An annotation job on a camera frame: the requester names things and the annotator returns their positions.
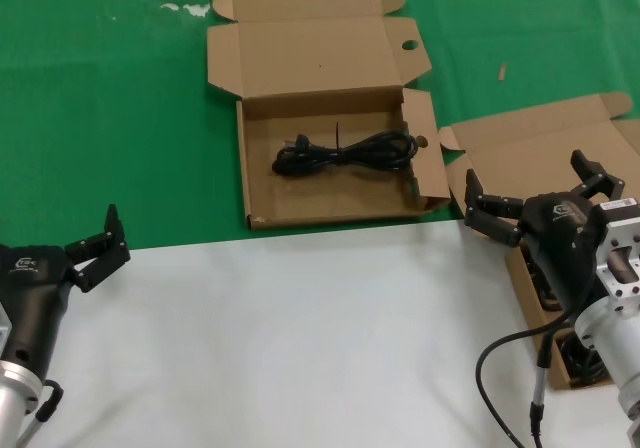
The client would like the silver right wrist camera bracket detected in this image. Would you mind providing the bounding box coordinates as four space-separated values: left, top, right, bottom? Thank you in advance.
593 196 640 314

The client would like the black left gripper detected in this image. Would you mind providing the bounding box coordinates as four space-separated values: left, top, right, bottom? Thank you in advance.
0 203 132 375

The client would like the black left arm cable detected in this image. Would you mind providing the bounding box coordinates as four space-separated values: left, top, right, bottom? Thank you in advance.
9 378 65 448

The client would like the black power cable bundle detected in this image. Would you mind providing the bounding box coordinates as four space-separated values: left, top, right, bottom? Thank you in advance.
271 123 419 175

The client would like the open cardboard box holding cables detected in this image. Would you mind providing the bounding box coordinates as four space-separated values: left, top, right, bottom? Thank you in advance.
438 92 640 390

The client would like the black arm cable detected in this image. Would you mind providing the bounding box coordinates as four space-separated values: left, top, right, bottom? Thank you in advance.
474 310 579 448
9 378 65 448

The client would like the open cardboard box with holes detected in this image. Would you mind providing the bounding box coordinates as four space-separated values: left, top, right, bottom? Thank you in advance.
206 0 451 231

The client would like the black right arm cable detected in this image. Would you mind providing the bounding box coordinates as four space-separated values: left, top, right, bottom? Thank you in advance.
474 310 579 448

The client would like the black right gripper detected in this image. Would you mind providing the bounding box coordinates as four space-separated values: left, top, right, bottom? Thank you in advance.
463 150 626 314

